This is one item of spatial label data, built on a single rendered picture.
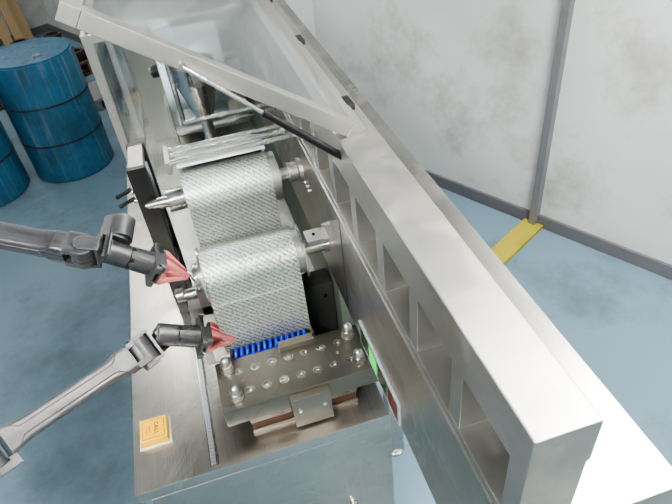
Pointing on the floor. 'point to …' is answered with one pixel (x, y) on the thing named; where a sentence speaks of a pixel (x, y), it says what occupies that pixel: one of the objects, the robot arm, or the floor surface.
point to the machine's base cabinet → (308, 476)
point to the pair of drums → (48, 116)
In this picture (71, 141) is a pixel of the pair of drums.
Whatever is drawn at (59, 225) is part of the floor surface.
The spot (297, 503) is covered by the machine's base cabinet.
